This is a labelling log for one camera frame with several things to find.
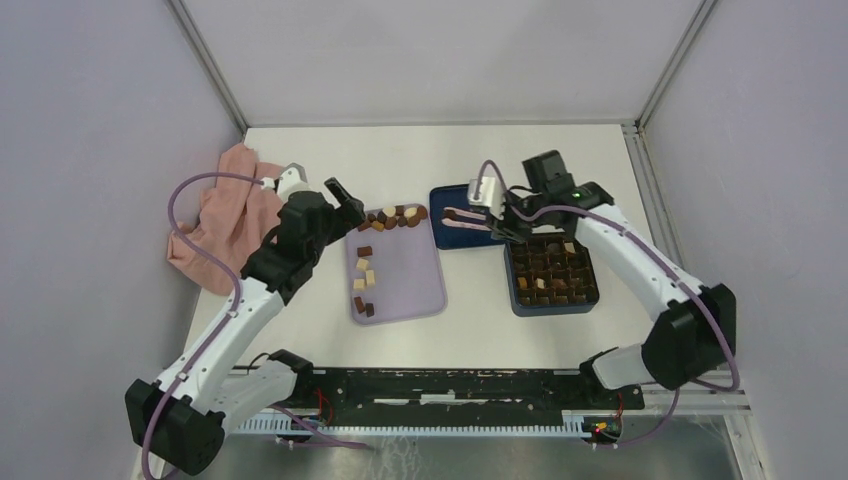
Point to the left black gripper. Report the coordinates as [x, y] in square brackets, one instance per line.
[347, 216]

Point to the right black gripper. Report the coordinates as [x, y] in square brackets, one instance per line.
[504, 227]

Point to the lilac tray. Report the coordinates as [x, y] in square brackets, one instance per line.
[393, 266]

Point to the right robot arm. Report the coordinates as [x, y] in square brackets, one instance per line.
[693, 337]

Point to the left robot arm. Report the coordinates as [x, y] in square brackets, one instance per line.
[184, 416]

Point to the blue chocolate box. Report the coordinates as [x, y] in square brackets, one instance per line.
[550, 275]

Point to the dark blue box lid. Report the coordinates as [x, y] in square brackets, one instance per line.
[453, 238]

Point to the pink cloth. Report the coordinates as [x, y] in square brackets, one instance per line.
[234, 217]

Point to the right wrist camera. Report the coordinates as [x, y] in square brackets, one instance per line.
[487, 195]

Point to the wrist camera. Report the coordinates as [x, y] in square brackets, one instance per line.
[487, 195]
[290, 181]

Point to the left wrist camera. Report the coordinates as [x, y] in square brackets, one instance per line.
[290, 181]

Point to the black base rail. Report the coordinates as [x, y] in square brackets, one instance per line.
[383, 397]

